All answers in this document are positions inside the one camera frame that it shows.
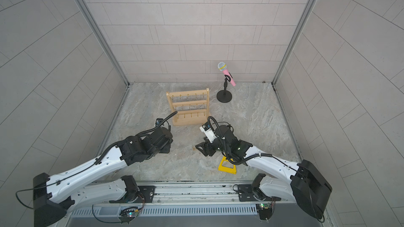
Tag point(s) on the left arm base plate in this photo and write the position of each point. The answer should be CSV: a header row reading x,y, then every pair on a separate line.
x,y
137,195

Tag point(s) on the yellow triangular plastic stand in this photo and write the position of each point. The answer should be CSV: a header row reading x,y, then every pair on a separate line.
x,y
226,166

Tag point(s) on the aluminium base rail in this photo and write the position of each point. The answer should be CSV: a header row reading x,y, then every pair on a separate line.
x,y
165,193

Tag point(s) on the green circuit board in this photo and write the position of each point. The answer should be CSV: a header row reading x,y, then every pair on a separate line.
x,y
265,211
129,214

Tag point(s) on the right green circuit board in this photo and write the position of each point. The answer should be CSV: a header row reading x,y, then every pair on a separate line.
x,y
265,211

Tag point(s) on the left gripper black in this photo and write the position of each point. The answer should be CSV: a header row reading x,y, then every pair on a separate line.
x,y
169,143

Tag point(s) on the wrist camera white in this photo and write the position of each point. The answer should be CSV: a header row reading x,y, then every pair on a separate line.
x,y
209,133
159,121

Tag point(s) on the wooden jewelry display stand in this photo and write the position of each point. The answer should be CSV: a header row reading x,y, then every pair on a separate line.
x,y
192,106

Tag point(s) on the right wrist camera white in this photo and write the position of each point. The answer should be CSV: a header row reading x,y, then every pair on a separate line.
x,y
209,133

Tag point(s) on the pink toy microphone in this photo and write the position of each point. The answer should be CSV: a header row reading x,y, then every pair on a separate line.
x,y
223,68

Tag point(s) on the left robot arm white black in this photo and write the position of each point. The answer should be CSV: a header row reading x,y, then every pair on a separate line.
x,y
57,195

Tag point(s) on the left green circuit board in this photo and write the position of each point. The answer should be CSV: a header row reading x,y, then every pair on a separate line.
x,y
129,214

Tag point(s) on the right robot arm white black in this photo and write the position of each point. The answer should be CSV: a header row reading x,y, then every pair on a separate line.
x,y
301,183

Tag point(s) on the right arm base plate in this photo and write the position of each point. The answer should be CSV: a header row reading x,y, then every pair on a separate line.
x,y
247,193

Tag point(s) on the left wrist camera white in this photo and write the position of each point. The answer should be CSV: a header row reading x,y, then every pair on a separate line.
x,y
159,121

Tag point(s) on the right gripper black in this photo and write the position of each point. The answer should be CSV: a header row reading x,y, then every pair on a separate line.
x,y
205,144

